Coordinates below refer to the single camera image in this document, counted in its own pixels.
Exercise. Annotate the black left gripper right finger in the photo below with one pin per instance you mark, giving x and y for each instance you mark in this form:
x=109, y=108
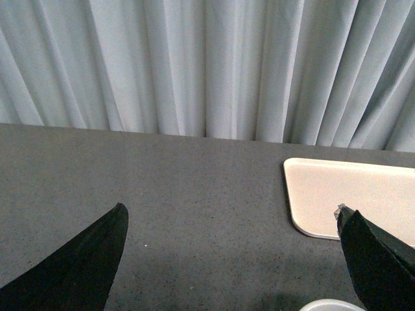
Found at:
x=380, y=265

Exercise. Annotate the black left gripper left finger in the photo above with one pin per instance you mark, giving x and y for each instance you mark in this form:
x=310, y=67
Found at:
x=78, y=275

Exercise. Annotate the white smiley face mug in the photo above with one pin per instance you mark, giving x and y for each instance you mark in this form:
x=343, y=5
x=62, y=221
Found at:
x=329, y=305

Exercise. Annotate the beige rectangular tray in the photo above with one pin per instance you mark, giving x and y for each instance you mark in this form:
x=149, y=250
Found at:
x=382, y=194

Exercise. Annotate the pale grey curtain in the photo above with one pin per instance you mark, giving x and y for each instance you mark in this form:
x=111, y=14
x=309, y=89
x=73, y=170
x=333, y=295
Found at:
x=326, y=73

